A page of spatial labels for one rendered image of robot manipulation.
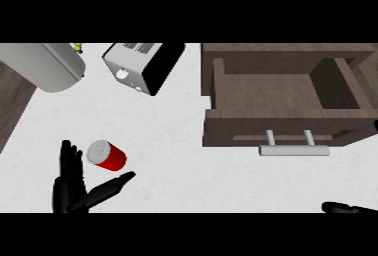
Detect pale grey rounded appliance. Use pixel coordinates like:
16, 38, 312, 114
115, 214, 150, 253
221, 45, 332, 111
0, 43, 87, 94

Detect silver drawer handle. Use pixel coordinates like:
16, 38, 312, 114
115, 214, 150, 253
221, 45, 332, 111
258, 129, 330, 157

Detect brown wooden drawer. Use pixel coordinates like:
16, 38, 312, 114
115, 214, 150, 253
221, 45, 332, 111
200, 57, 378, 148

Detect brown wooden cabinet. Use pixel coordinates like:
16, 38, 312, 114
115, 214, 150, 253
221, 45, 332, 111
199, 43, 378, 111

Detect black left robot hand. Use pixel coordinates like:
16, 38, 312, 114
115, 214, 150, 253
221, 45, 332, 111
51, 139, 137, 214

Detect silver and black toaster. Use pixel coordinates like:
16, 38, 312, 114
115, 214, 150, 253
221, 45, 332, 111
100, 43, 187, 97

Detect red can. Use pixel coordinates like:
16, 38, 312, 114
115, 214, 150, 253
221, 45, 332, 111
85, 139, 128, 172

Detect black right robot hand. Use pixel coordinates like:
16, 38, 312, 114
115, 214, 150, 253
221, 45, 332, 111
320, 201, 378, 214

